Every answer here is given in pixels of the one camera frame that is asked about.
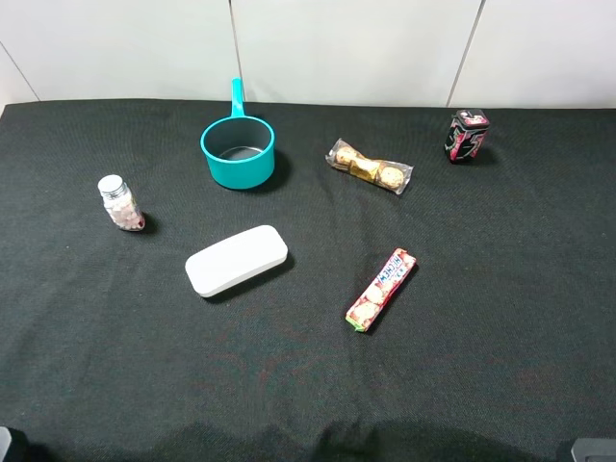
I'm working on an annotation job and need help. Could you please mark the gold chocolates clear pack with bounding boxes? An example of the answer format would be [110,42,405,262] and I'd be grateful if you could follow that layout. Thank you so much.
[324,139,414,195]

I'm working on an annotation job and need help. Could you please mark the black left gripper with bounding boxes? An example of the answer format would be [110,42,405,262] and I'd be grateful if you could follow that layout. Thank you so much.
[0,426,29,462]

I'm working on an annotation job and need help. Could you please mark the red Hi-Chew candy stick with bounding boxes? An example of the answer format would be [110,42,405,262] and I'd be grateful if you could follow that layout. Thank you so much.
[346,248,417,333]

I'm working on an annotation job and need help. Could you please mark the teal saucepan with handle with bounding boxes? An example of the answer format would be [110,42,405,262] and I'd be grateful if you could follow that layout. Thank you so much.
[200,78,275,190]

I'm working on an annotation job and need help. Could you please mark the white rounded plastic case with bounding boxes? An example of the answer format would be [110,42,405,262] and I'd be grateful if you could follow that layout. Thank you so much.
[185,225,288,297]

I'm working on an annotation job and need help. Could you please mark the black table cloth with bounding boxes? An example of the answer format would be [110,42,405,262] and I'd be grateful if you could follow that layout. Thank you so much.
[1,100,615,461]

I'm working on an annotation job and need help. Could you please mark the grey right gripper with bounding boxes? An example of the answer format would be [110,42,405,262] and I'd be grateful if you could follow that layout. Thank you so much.
[571,438,616,462]

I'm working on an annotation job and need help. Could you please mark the glass bottle of candies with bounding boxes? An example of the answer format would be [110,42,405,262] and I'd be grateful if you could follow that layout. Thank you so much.
[97,174,145,232]

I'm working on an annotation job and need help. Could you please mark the black red gum box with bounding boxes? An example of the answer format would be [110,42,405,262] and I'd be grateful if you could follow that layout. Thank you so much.
[444,109,490,164]

